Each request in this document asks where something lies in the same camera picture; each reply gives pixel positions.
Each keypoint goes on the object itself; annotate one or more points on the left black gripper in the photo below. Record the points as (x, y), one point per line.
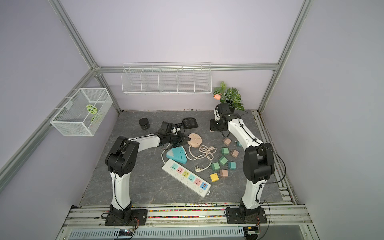
(181, 139)

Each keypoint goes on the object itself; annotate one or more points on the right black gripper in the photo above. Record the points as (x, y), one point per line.
(212, 126)

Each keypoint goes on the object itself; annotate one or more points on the teal triangular power socket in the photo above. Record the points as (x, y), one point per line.
(177, 154)

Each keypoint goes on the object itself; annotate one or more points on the green plug adapter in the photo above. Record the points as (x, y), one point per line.
(223, 160)
(225, 151)
(215, 166)

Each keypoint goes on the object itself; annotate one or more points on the long white power strip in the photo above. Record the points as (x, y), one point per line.
(187, 178)

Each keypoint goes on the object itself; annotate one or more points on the yellow plug adapter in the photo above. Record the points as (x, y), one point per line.
(214, 177)

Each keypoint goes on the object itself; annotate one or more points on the pink beige plug adapter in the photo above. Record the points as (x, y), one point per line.
(227, 141)

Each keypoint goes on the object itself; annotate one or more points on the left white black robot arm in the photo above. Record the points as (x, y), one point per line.
(122, 158)

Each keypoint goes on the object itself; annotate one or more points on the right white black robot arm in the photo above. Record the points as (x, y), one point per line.
(258, 163)

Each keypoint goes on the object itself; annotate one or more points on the round beige power socket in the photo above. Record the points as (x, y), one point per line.
(195, 140)

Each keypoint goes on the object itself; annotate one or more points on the green artificial plant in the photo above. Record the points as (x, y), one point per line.
(229, 95)

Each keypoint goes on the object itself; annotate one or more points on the small black round jar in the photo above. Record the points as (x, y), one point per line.
(144, 123)

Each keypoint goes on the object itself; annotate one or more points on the green leaf in basket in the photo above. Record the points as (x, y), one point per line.
(93, 110)

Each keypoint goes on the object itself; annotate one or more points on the white plug of cable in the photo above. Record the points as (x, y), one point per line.
(198, 169)

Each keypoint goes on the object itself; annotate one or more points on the long white wire shelf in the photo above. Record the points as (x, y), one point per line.
(167, 78)

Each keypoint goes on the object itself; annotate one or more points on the white wire basket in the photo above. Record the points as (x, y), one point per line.
(73, 119)

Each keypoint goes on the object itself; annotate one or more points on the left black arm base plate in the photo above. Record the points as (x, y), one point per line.
(133, 217)

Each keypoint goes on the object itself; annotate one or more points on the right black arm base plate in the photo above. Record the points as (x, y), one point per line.
(241, 215)

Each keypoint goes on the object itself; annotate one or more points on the white slotted cable duct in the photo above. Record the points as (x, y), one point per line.
(156, 233)

